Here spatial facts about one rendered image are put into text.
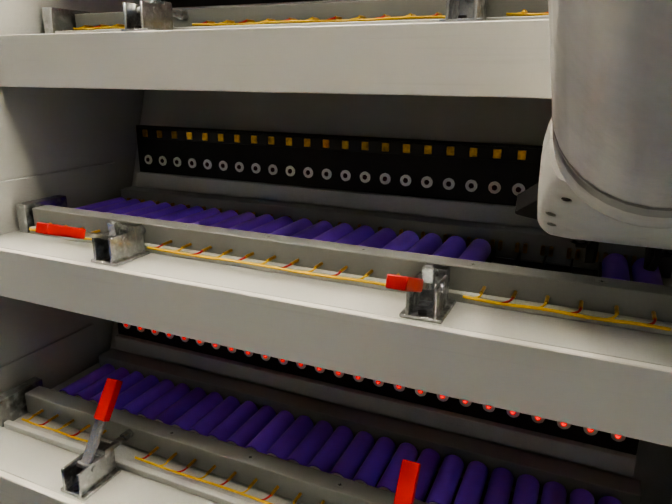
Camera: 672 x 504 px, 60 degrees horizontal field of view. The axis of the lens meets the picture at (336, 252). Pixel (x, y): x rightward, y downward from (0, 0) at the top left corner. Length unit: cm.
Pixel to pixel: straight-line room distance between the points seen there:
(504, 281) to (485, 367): 7
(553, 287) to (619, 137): 22
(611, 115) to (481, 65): 21
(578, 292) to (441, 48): 18
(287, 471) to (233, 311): 15
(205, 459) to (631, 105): 45
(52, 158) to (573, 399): 54
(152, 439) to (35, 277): 17
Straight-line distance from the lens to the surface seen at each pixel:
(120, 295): 50
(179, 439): 55
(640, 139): 19
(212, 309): 44
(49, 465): 60
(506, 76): 39
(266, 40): 45
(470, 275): 41
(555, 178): 29
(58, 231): 47
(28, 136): 66
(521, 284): 41
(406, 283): 31
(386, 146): 55
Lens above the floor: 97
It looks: level
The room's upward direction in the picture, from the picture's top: 8 degrees clockwise
